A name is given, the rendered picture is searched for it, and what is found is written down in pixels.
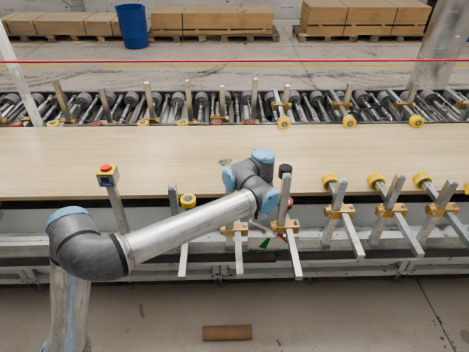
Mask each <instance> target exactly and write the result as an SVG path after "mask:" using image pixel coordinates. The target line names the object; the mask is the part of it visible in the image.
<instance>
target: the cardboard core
mask: <svg viewBox="0 0 469 352"><path fill-rule="evenodd" d="M226 339H252V326H251V325H210V326H203V327H202V340H226Z"/></svg>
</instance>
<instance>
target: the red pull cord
mask: <svg viewBox="0 0 469 352"><path fill-rule="evenodd" d="M342 61H469V59H265V60H40V61H0V63H131V62H342Z"/></svg>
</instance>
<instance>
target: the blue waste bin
mask: <svg viewBox="0 0 469 352"><path fill-rule="evenodd" d="M145 7H146V6H145V5H142V4H138V3H128V4H121V5H118V6H115V10H116V12H117V17H118V21H119V26H120V29H121V34H122V37H123V40H124V45H125V47H126V48H128V49H131V50H139V49H143V48H146V47H148V46H149V41H148V33H147V8H146V12H145Z"/></svg>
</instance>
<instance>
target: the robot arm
mask: <svg viewBox="0 0 469 352"><path fill-rule="evenodd" d="M274 164H275V154H274V153H273V152H272V151H271V150H270V149H267V148H264V147H259V148H255V149H254V150H253V151H252V152H251V157H248V158H247V159H244V160H242V161H240V162H238V163H235V164H233V165H231V166H228V167H227V168H224V169H223V171H222V174H221V175H222V180H223V183H224V186H225V188H226V189H227V190H228V191H229V192H235V191H237V192H235V193H232V194H230V195H228V196H225V197H222V198H219V199H217V200H214V201H211V202H210V203H206V204H204V205H201V206H199V207H196V208H193V209H191V210H188V211H186V212H183V213H181V214H178V215H175V216H173V217H170V218H168V219H165V220H162V221H159V222H157V223H154V224H152V225H150V226H146V227H144V228H141V229H139V230H136V231H133V232H132V233H128V234H126V235H123V236H121V235H118V234H116V233H112V234H109V235H106V236H102V235H101V234H100V232H99V230H98V229H97V227H96V225H95V223H94V221H93V218H92V216H91V215H90V214H89V213H88V211H86V210H85V209H84V208H82V207H78V206H70V207H64V208H61V209H60V210H57V211H56V212H55V213H54V214H51V215H50V216H49V217H48V219H47V221H46V223H45V232H46V233H47V234H48V237H49V253H50V256H49V257H50V339H48V340H47V341H46V342H45V343H44V344H43V346H42V347H41V349H40V352H91V340H90V338H89V336H88V335H87V322H88V314H89V298H90V290H91V282H92V281H94V282H107V281H114V280H118V279H121V278H123V277H125V276H128V275H129V274H130V273H131V270H132V268H133V266H135V265H138V264H140V263H142V262H145V261H147V260H149V259H151V258H153V257H155V256H158V255H160V254H163V253H165V252H166V251H169V250H171V249H173V248H176V247H178V246H180V245H183V244H185V243H187V242H190V241H191V240H194V239H196V238H198V237H201V236H203V235H205V234H207V233H210V232H212V231H214V230H216V229H218V228H221V227H223V226H226V225H228V224H229V223H232V222H234V221H236V220H239V219H241V218H243V217H246V216H248V215H250V214H253V220H254V222H256V223H257V221H258V220H262V219H266V218H267V215H265V214H269V213H271V212H273V210H274V209H275V208H276V206H277V205H278V202H279V200H280V195H279V192H278V191H277V190H276V189H275V188H274V185H273V177H274Z"/></svg>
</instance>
